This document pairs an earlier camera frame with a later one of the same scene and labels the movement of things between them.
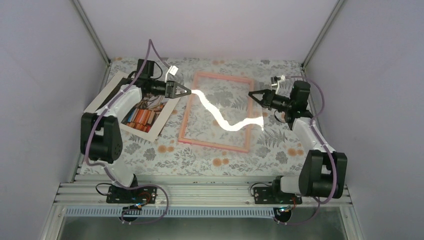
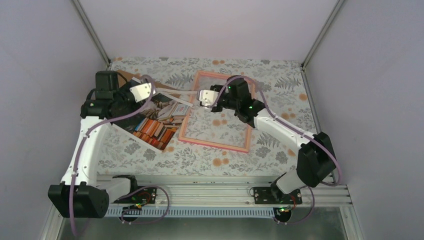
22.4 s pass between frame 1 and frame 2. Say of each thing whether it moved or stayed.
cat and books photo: moved
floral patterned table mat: stayed
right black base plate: stayed
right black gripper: moved
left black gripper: moved
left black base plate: stayed
